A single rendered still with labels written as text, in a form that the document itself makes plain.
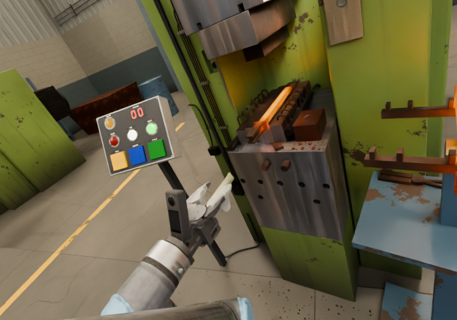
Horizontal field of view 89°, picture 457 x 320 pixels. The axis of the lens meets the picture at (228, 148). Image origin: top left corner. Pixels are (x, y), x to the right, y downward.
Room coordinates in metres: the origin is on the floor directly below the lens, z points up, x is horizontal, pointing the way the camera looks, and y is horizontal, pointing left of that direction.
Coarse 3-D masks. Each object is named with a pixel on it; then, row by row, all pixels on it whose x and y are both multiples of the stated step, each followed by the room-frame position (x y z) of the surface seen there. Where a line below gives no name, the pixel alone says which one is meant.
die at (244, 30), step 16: (272, 0) 0.89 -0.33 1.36; (288, 0) 1.02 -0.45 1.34; (240, 16) 0.76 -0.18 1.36; (256, 16) 0.77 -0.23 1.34; (272, 16) 0.86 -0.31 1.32; (288, 16) 0.99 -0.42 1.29; (208, 32) 0.84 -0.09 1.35; (224, 32) 0.81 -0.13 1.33; (240, 32) 0.77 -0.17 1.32; (256, 32) 0.75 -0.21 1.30; (272, 32) 0.84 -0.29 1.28; (208, 48) 0.86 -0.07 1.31; (224, 48) 0.82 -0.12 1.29; (240, 48) 0.78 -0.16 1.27
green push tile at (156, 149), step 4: (160, 140) 0.96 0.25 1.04; (148, 144) 0.98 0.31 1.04; (152, 144) 0.97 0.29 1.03; (156, 144) 0.96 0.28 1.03; (160, 144) 0.96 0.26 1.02; (148, 148) 0.97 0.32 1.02; (152, 148) 0.96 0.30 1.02; (156, 148) 0.96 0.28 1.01; (160, 148) 0.95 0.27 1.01; (164, 148) 0.94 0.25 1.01; (152, 152) 0.96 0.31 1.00; (156, 152) 0.95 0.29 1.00; (160, 152) 0.94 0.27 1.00; (164, 152) 0.94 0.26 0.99; (152, 156) 0.95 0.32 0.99; (156, 156) 0.94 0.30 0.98; (160, 156) 0.94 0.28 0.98
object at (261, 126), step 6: (288, 90) 1.00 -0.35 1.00; (282, 96) 0.95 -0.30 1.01; (276, 102) 0.92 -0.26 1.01; (270, 108) 0.88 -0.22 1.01; (276, 108) 0.88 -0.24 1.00; (264, 114) 0.85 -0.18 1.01; (270, 114) 0.83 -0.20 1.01; (264, 120) 0.79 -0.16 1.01; (258, 126) 0.75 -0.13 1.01; (264, 126) 0.77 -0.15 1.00; (252, 132) 0.73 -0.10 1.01; (258, 132) 0.75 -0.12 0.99; (252, 138) 0.72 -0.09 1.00; (258, 138) 0.73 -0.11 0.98
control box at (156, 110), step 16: (160, 96) 1.07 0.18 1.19; (128, 112) 1.08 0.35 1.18; (144, 112) 1.05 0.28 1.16; (160, 112) 1.02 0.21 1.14; (112, 128) 1.09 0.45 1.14; (128, 128) 1.05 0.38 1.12; (144, 128) 1.02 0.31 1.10; (160, 128) 0.99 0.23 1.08; (128, 144) 1.03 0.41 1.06; (144, 144) 1.00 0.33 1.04; (176, 144) 0.99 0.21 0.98; (128, 160) 1.00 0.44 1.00; (160, 160) 0.94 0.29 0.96
